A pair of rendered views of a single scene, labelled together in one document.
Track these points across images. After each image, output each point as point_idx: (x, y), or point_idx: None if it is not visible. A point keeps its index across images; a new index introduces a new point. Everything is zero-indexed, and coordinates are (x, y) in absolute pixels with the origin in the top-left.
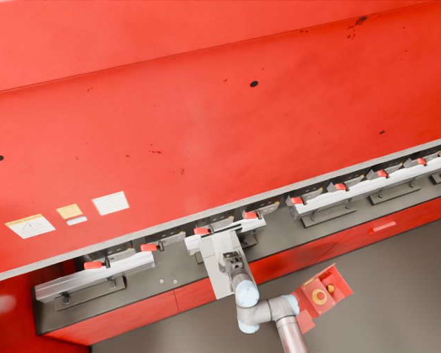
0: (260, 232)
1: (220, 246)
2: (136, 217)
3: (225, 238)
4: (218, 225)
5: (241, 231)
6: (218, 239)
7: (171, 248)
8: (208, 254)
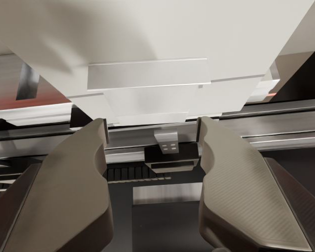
0: (4, 52)
1: (161, 102)
2: None
3: (137, 115)
4: None
5: (74, 104)
6: (164, 115)
7: (291, 44)
8: (227, 84)
